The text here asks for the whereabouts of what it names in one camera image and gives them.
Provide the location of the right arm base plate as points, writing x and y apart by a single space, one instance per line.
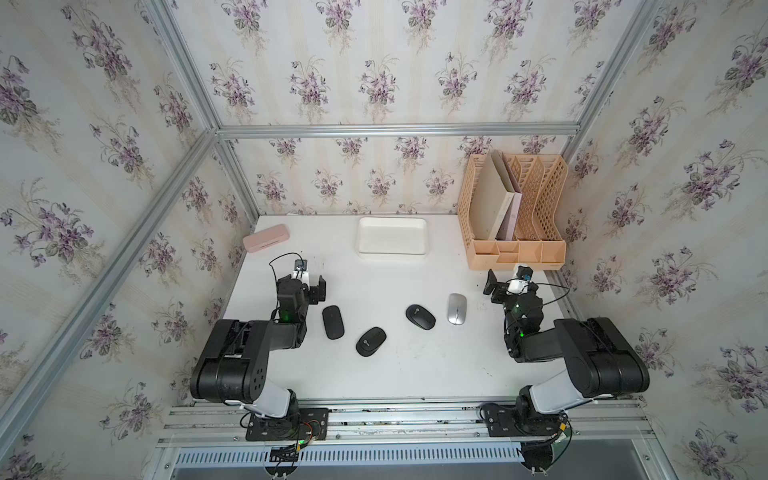
503 421

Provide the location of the silver mouse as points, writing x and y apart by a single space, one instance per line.
457 309

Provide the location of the pink pencil case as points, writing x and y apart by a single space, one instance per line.
266 238

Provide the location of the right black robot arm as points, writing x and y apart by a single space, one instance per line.
598 359

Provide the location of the black oval mouse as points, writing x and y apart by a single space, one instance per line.
420 317

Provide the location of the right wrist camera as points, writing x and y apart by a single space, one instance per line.
524 273

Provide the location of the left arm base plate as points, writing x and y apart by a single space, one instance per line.
288 425

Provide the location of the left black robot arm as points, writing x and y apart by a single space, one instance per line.
233 366

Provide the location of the orange plastic file organizer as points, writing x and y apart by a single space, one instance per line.
536 241

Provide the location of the beige folder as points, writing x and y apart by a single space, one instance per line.
492 197

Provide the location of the black mouse with logo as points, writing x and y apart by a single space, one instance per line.
370 342

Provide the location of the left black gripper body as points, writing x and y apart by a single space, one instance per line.
312 297

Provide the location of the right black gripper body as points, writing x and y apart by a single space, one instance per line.
500 293

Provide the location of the white plastic storage tray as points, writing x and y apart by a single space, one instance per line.
392 237

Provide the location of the pink folder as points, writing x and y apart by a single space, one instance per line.
508 225

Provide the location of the aluminium front rail frame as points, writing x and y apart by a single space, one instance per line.
606 439

